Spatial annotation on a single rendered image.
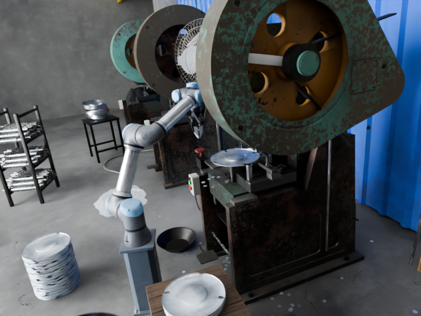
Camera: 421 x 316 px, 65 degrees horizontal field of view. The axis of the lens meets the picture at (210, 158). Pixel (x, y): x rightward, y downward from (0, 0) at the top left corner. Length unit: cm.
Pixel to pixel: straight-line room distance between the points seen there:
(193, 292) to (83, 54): 717
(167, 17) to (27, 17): 553
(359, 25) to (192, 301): 142
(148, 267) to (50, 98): 679
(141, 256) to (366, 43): 154
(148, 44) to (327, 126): 189
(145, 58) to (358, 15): 190
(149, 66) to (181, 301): 208
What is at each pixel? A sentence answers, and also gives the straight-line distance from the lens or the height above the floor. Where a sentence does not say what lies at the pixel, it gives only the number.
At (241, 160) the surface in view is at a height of 78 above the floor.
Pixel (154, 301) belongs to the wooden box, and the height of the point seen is 35.
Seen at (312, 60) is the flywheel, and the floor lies 134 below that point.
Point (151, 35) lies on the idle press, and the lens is 309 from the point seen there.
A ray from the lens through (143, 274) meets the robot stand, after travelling 199.
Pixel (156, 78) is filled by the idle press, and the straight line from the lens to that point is 310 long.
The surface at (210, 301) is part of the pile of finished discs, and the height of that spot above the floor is 38.
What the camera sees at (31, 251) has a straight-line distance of 246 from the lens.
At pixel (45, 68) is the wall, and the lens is 834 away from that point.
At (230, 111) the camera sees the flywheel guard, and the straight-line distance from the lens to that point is 138.
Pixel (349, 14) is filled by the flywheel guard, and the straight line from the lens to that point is 167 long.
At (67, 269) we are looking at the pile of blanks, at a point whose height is 16.
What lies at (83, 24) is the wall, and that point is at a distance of 832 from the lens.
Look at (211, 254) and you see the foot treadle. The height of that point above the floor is 16.
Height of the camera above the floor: 148
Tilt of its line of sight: 20 degrees down
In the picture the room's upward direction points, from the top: 6 degrees counter-clockwise
